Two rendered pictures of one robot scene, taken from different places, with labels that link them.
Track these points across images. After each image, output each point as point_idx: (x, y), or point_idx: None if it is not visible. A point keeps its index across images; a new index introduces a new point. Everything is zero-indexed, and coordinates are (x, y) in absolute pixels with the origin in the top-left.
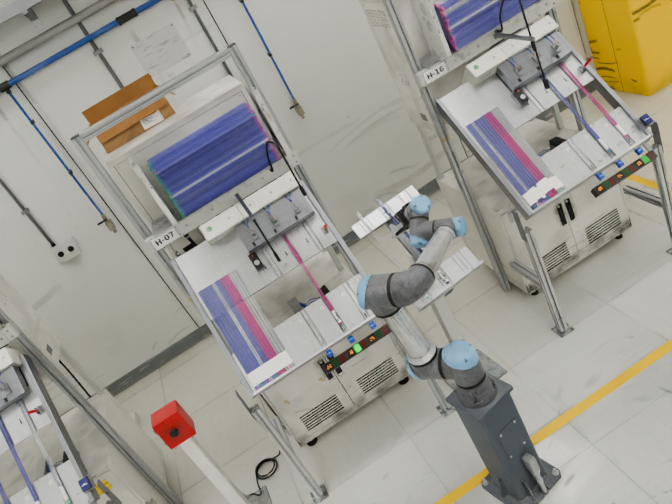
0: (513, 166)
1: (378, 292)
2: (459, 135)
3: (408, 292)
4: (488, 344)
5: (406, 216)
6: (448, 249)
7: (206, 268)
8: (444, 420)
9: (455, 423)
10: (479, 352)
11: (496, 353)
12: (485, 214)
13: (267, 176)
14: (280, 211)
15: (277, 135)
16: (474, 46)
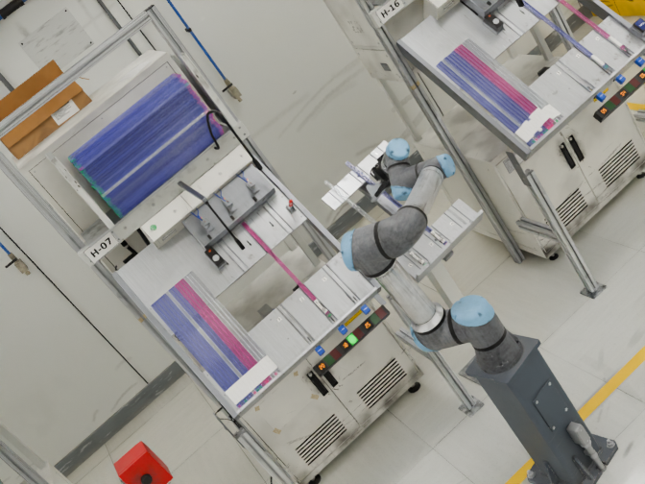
0: (499, 101)
1: (366, 244)
2: (430, 77)
3: (399, 237)
4: (509, 325)
5: (384, 168)
6: (438, 190)
7: (155, 276)
8: (471, 420)
9: (485, 420)
10: None
11: (520, 332)
12: (478, 170)
13: (212, 157)
14: (234, 194)
15: (218, 105)
16: None
